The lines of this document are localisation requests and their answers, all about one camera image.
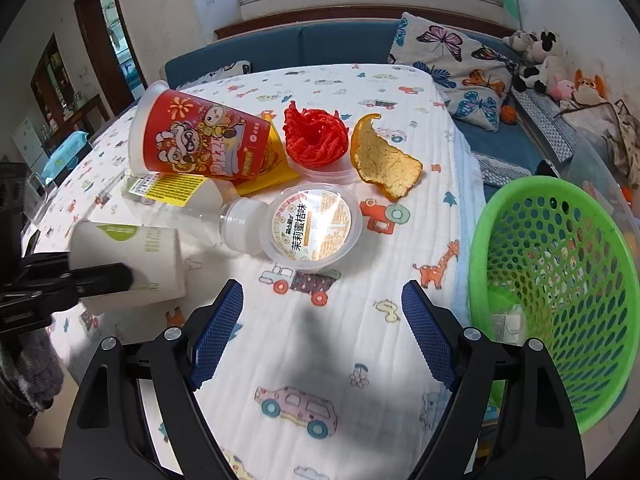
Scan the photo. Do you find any green plastic basket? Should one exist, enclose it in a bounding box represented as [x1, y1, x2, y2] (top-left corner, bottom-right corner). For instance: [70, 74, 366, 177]
[467, 176, 640, 436]

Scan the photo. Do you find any yellow snack packet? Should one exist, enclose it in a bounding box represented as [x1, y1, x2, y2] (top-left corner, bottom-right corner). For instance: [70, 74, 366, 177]
[234, 122, 302, 197]

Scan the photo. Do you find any blue sofa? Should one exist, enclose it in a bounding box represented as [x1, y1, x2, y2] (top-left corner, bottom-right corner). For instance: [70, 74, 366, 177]
[164, 19, 556, 181]

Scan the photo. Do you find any dark wooden table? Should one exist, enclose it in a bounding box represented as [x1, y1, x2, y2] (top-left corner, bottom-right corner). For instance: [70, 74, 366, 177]
[65, 92, 108, 136]

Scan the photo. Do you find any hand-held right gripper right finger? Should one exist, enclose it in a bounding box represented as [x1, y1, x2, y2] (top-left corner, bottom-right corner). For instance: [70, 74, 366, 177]
[401, 280, 587, 480]

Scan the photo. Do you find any pink plush toy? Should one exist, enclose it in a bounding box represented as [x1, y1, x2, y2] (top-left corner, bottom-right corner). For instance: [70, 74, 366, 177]
[547, 79, 576, 102]

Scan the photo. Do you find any brown door frame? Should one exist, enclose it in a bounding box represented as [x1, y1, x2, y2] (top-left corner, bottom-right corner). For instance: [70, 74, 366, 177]
[74, 0, 151, 116]

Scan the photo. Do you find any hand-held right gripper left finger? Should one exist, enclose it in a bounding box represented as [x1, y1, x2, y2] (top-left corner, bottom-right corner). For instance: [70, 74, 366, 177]
[59, 279, 244, 480]

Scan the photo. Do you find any grey plush toy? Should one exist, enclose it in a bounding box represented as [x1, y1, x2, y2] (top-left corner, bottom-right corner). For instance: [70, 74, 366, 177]
[502, 30, 538, 55]

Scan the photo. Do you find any clear bottle with yellow label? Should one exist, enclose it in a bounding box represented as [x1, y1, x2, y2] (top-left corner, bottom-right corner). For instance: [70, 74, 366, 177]
[121, 172, 278, 258]

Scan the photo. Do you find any wooden wall ledge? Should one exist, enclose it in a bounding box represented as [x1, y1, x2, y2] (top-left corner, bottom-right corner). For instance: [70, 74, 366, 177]
[215, 9, 406, 41]

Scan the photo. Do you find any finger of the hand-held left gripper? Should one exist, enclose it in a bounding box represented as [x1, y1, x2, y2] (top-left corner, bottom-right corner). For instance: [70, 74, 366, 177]
[20, 254, 72, 270]
[30, 262, 134, 311]

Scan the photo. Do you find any white paper cup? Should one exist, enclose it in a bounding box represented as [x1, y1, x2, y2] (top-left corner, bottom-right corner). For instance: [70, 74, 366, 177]
[69, 220, 187, 313]

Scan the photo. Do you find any beige cloth pile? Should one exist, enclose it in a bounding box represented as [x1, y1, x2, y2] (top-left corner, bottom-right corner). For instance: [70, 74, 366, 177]
[560, 100, 640, 186]

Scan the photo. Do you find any person's left forearm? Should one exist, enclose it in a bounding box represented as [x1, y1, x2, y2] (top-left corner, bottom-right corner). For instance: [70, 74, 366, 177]
[0, 330, 65, 413]

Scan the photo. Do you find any black and white cow plush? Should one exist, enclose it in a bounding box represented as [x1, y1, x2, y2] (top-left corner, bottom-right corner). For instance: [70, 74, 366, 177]
[515, 32, 566, 93]

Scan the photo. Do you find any orange fox plush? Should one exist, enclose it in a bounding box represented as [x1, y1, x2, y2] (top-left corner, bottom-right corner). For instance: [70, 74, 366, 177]
[572, 70, 607, 104]

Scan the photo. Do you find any small printed pillow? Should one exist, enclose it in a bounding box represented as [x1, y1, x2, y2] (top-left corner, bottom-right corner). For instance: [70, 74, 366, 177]
[182, 60, 253, 87]

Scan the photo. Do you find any red foam fruit net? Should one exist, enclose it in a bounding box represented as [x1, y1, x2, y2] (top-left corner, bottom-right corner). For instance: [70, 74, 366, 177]
[283, 101, 351, 168]

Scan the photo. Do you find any blue patterned folded cloth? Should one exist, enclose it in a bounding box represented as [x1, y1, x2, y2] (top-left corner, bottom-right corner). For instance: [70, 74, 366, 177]
[510, 87, 578, 166]

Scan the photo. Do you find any white paper scrap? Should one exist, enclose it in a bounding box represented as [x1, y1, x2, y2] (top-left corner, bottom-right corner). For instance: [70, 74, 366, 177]
[492, 310, 526, 346]

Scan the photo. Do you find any red printed snack cup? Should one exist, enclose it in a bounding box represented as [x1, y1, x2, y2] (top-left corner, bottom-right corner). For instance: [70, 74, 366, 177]
[128, 80, 273, 181]

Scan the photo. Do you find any clear plastic storage box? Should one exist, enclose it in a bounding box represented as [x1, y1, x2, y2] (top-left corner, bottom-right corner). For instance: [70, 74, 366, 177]
[565, 105, 640, 266]

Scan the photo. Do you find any wooden shelf cabinet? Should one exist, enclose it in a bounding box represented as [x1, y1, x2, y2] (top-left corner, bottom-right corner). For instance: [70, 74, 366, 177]
[30, 34, 76, 136]

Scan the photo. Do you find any orange peel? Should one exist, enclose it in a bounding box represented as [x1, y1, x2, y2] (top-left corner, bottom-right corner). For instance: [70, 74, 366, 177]
[348, 112, 425, 200]

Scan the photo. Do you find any clear plastic jelly cup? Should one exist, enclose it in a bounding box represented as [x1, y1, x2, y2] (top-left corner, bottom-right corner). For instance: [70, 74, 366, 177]
[260, 183, 363, 275]

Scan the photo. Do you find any blue wet wipes pack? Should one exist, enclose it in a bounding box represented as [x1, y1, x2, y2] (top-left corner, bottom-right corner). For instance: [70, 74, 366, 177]
[42, 130, 93, 181]

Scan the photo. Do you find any butterfly print pillow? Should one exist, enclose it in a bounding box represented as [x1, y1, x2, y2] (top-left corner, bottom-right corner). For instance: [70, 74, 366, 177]
[387, 11, 521, 133]

